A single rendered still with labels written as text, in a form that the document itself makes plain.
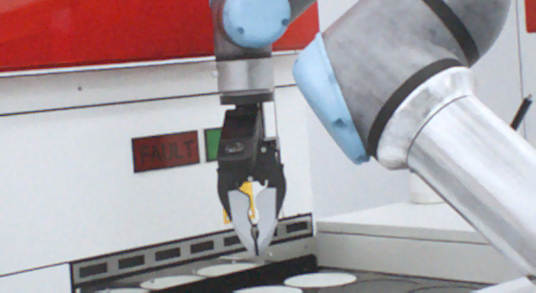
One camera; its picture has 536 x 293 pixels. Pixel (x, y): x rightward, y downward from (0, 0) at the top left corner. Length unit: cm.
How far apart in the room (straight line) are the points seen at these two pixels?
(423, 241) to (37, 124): 57
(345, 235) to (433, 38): 79
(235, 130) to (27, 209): 28
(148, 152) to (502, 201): 74
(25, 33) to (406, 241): 63
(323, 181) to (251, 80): 250
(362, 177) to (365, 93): 312
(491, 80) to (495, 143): 371
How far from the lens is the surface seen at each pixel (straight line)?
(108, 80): 167
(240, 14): 149
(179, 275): 173
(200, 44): 170
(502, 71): 484
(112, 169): 167
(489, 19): 116
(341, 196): 415
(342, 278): 179
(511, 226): 106
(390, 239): 182
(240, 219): 163
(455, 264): 176
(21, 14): 154
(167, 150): 172
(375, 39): 113
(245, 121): 160
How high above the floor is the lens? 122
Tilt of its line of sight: 3 degrees down
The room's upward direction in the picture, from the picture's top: 4 degrees counter-clockwise
